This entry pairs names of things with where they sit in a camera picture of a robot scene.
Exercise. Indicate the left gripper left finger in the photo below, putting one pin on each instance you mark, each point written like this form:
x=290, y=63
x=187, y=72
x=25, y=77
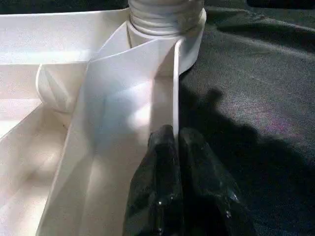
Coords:
x=157, y=191

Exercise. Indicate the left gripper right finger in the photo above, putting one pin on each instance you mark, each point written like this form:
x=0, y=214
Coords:
x=211, y=196

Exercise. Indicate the white plastic table top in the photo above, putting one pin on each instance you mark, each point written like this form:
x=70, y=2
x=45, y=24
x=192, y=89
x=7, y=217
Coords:
x=86, y=110

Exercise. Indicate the white plastic table leg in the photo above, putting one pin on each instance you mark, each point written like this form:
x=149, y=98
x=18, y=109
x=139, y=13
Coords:
x=167, y=14

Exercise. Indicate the black work mat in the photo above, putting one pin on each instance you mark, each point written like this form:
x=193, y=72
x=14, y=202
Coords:
x=258, y=98

